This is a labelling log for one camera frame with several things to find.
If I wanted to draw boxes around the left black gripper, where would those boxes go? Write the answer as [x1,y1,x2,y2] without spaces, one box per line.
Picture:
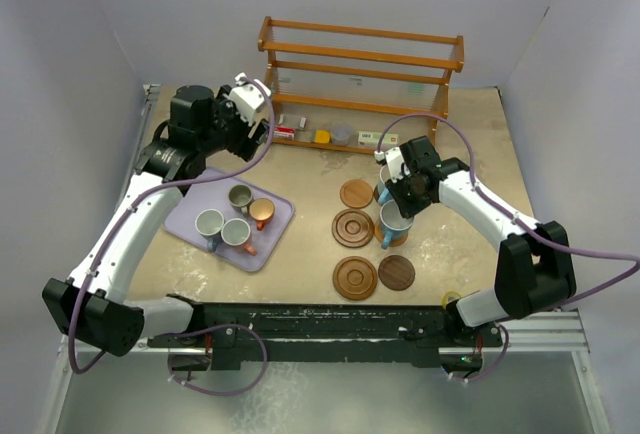
[198,87,269,160]

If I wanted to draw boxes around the blue mug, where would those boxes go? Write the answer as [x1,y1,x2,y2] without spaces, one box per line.
[374,165,391,205]
[379,200,414,249]

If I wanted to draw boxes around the light wooden coaster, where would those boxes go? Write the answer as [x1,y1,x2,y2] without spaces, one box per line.
[374,221,408,247]
[339,179,373,209]

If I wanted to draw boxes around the brown ringed wooden saucer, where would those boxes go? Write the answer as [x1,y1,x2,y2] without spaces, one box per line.
[331,209,374,248]

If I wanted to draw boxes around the small grey-green cup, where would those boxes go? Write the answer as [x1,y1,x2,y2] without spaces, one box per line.
[228,184,254,216]

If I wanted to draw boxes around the grey cup with blue handle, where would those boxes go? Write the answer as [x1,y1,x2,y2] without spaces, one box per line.
[195,209,225,253]

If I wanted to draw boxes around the grey cup with orange handle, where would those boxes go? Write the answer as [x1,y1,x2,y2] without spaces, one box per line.
[221,218,257,256]

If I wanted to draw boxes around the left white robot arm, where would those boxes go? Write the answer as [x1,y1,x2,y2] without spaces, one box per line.
[42,74,275,373]

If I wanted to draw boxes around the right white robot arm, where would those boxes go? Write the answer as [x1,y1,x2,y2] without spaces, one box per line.
[374,136,576,345]

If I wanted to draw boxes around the red and white staple box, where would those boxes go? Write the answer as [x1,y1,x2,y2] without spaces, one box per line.
[273,126,296,140]

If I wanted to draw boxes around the lavender plastic tray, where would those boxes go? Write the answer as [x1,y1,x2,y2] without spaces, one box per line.
[164,177,295,272]

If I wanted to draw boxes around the white green box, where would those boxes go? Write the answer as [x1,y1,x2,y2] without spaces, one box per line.
[357,131,399,151]

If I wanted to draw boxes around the yellow grey tape measure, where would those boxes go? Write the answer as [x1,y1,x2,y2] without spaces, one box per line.
[314,129,331,145]

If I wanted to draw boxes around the yellow tape roll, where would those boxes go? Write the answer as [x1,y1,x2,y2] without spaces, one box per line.
[441,291,462,310]

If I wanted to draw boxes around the clear tub of rubber bands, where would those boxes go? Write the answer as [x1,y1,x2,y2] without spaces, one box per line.
[330,124,354,146]

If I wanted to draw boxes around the wooden three-tier shelf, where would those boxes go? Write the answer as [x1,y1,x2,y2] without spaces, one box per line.
[257,16,465,140]

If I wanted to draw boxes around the black base bar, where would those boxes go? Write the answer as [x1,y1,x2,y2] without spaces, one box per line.
[149,302,503,371]

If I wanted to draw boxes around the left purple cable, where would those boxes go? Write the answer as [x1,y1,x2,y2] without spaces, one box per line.
[67,78,276,398]

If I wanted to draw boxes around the purple cable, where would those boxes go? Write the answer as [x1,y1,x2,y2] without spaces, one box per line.
[67,78,276,398]
[375,113,640,385]

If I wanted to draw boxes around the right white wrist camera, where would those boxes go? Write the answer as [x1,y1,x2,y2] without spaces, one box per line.
[374,146,411,183]

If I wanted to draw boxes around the copper cup with red handle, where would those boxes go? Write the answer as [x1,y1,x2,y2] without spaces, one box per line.
[248,198,276,231]

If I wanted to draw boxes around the metal table edge rail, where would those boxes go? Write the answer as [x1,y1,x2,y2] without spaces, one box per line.
[87,83,162,305]

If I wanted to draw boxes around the aluminium front frame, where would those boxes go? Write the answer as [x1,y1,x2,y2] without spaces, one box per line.
[39,312,611,433]

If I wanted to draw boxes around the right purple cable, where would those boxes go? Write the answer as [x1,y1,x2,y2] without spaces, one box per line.
[375,113,640,385]

